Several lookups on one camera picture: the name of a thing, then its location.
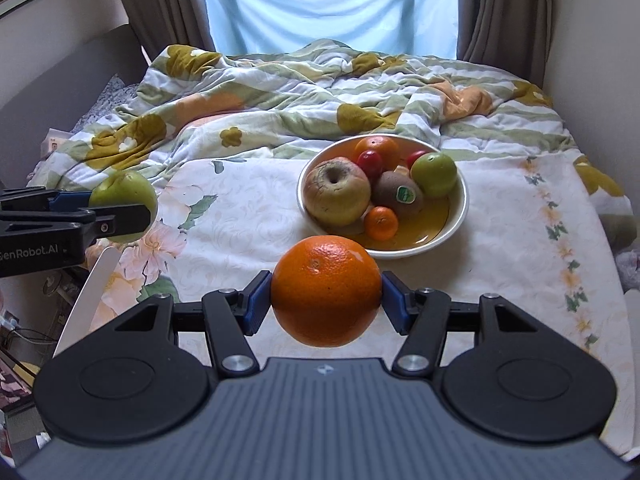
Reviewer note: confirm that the smooth small mandarin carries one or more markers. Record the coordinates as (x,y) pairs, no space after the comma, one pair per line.
(381,223)

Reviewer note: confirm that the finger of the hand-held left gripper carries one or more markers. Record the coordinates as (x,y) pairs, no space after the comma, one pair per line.
(120,217)
(70,200)

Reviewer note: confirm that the small cardboard box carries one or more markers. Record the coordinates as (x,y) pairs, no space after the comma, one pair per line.
(56,143)

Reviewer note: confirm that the light blue window sheet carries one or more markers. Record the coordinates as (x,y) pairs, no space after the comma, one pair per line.
(330,0)

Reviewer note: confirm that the floral tablecloth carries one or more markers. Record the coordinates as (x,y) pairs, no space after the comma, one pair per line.
(500,220)

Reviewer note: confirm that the floral quilt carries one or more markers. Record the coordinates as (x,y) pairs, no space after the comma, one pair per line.
(300,90)

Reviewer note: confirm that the kiwi with green sticker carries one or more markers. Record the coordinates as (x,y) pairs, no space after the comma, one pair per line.
(392,192)

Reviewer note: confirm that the brown curtain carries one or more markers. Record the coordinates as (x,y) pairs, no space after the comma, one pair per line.
(160,0)
(505,10)

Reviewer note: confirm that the large navel orange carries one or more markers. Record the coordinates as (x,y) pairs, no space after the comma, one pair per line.
(325,290)

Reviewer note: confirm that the grey patterned pillow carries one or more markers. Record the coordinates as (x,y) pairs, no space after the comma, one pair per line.
(107,97)

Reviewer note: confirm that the cream oval bowl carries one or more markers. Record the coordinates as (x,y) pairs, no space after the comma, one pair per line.
(445,225)

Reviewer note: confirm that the green apple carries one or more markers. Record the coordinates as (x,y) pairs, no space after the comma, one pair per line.
(435,175)
(125,187)

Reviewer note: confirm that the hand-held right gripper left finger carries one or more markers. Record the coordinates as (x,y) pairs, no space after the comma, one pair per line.
(257,305)

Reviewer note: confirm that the medium orange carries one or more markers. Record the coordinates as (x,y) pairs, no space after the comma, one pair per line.
(380,146)

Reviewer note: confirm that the grey headboard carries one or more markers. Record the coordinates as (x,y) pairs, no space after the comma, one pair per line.
(60,75)

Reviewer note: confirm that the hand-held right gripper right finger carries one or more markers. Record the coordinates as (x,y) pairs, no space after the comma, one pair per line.
(395,305)

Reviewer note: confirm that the red cherry tomato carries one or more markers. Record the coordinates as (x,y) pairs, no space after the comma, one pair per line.
(416,157)
(371,162)

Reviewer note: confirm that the wrinkled yellow apple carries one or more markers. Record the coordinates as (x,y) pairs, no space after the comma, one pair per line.
(335,195)

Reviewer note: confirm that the grey fluffy cloth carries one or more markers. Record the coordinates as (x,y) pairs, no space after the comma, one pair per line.
(629,270)

